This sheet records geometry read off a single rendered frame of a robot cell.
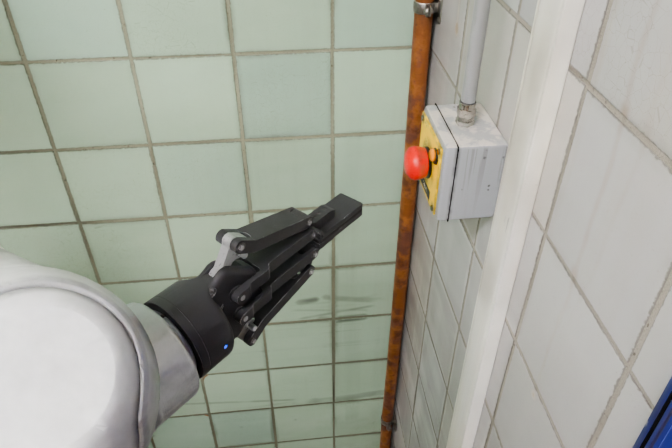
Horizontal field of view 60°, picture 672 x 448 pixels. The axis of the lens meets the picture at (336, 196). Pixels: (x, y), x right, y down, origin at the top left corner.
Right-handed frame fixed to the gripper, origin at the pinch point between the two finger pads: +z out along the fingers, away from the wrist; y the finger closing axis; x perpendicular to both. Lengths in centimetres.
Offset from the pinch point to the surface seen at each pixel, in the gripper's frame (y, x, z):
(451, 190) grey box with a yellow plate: 0.6, 6.6, 13.0
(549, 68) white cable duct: -17.0, 15.0, 10.3
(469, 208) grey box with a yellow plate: 3.3, 8.3, 14.7
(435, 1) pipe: -9.7, -12.7, 39.6
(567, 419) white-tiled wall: 10.3, 26.6, 1.1
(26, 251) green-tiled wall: 35, -65, -9
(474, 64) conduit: -12.2, 5.0, 17.5
